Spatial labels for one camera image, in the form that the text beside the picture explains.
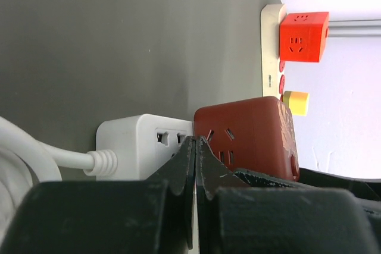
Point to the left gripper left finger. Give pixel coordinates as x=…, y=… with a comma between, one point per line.
x=142, y=216

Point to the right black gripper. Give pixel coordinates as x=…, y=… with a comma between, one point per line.
x=369, y=190

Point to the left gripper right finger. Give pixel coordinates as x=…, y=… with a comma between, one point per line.
x=234, y=217

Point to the brown cube plug adapter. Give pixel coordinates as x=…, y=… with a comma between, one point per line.
x=255, y=134

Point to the white power strip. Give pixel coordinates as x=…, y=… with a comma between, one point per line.
x=142, y=143

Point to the yellow cube plug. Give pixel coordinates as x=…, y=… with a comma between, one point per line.
x=297, y=102

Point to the red cube plug adapter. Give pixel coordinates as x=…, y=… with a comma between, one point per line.
x=303, y=36

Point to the cream power strip red sockets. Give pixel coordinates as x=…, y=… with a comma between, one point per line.
x=271, y=17

